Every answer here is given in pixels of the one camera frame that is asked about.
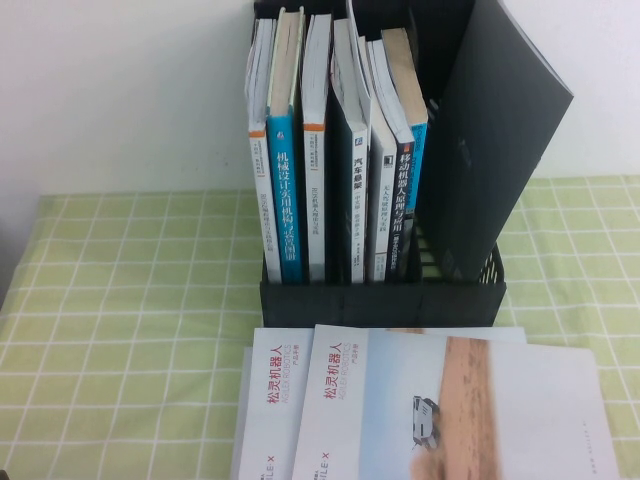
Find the thick white orange-band book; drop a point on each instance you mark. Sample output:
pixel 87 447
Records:
pixel 315 200

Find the black blue mobile robot book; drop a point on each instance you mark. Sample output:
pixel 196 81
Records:
pixel 407 75

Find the thin white orange-band book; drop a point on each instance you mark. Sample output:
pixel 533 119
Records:
pixel 260 200

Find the AgileX brochure grey back cover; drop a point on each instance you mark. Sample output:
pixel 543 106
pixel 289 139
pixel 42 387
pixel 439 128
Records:
pixel 400 400

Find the blue spine mechanical design book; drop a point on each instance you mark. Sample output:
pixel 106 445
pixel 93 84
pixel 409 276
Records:
pixel 285 200

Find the pale white booklet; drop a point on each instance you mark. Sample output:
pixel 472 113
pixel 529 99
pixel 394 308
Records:
pixel 241 440

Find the black spine mobile robot book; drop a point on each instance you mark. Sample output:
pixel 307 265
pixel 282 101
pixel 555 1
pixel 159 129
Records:
pixel 402 190

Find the dark cover white spine book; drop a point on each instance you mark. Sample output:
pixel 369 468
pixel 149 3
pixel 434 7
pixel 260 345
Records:
pixel 361 200

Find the white spine grey-foot book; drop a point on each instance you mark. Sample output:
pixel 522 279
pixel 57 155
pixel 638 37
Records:
pixel 385 210

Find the black plastic book holder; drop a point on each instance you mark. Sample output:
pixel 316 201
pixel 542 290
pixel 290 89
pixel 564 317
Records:
pixel 350 305

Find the AgileX brochure white cover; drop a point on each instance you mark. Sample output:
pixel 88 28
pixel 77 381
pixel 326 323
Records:
pixel 270 400

